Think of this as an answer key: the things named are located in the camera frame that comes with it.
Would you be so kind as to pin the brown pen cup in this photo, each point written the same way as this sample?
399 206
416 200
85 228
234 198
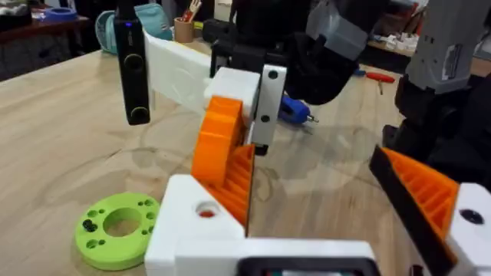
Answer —
183 31

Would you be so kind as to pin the blue tape roll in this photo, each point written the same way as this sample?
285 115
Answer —
60 14

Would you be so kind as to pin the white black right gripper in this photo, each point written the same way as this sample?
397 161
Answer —
176 73

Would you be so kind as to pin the teal soft bag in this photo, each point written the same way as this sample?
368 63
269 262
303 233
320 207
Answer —
153 19

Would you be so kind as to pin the orange white left gripper right finger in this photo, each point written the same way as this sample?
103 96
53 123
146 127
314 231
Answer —
437 199

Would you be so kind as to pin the black screw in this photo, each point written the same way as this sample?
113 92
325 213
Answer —
89 225

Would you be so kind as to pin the blue electric screwdriver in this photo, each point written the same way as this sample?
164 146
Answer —
293 110

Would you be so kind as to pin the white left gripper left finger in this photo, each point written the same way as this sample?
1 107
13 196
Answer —
188 230

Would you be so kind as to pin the green disc with holes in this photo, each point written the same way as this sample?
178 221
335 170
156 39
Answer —
115 249

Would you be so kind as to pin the orange ribbed wedge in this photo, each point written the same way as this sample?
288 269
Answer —
238 191

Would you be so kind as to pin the dark wooden side table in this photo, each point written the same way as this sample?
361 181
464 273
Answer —
38 28

